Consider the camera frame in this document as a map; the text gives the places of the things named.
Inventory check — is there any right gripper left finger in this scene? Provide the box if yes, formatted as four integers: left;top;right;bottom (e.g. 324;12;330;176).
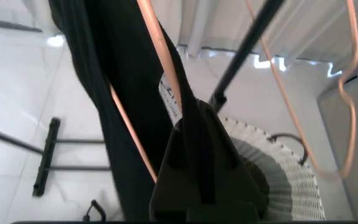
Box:
149;123;202;223

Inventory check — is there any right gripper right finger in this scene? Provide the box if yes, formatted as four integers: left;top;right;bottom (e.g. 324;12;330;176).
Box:
198;99;267;223

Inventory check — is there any pink clothes hanger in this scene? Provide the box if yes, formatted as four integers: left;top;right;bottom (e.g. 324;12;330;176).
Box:
244;0;358;182
105;0;184;184

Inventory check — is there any black garment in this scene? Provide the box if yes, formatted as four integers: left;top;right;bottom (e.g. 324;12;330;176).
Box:
48;0;217;223

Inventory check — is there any white laundry basket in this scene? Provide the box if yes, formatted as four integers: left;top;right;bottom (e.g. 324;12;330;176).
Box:
219;116;326;222

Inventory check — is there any black clothes rack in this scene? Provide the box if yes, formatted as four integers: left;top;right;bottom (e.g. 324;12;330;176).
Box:
0;0;287;197

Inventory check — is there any white curtain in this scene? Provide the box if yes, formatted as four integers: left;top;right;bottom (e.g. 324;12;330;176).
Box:
0;0;358;78

